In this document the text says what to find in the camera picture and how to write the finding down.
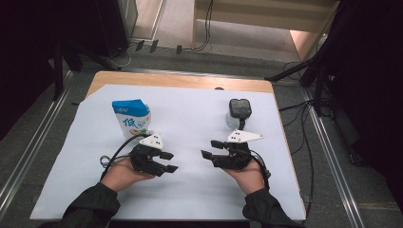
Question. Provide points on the person's right hand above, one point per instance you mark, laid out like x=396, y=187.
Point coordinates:
x=252, y=179

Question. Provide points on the black curtain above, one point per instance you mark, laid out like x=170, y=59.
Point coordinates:
x=374, y=79
x=25, y=47

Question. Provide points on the person's left hand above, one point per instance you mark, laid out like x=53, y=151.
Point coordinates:
x=122, y=174

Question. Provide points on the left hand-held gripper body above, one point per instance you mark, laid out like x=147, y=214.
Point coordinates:
x=145, y=158

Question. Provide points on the dark cabinet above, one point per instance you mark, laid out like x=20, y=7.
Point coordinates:
x=115, y=25

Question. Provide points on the metal floor rail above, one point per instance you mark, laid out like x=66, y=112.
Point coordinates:
x=34, y=145
x=335, y=171

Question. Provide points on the black metal stand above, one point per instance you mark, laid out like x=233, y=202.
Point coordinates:
x=320, y=88
x=58, y=72

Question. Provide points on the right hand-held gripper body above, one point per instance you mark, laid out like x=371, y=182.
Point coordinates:
x=234, y=158

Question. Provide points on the blue and white pouch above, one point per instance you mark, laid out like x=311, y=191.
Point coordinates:
x=130, y=120

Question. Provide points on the white paper sheet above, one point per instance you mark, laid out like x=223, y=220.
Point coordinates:
x=190, y=190

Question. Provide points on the small dark table grommet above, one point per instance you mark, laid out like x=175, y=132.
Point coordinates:
x=219, y=88

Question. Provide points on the light wooden shelf unit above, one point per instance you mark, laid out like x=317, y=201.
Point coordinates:
x=253, y=12

